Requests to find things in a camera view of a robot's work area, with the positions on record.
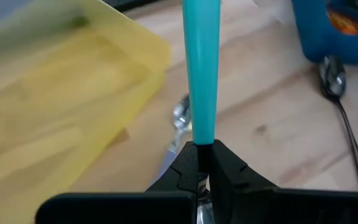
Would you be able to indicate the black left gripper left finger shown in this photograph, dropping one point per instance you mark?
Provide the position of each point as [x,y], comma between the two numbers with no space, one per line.
[120,208]

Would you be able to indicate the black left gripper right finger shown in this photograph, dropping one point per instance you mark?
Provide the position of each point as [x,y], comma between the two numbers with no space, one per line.
[291,208]

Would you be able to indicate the black metal spoon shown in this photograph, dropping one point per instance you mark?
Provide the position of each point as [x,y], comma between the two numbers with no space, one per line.
[332,77]

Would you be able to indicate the yellow translucent plastic bin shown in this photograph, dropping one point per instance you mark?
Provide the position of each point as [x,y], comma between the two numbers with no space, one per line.
[57,93]

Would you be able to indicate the blue plastic bin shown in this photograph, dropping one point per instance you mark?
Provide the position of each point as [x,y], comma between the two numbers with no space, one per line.
[315,40]

